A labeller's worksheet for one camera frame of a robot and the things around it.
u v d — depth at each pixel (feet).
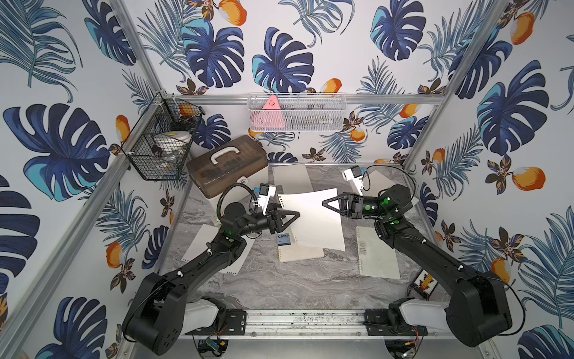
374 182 3.85
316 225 2.22
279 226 2.14
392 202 1.84
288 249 2.96
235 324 2.40
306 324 2.47
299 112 3.38
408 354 2.32
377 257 2.89
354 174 2.03
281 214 2.15
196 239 3.09
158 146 2.70
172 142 2.62
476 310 1.33
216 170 3.13
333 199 2.09
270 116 2.94
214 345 2.38
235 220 1.92
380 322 2.45
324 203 2.10
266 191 2.14
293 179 3.82
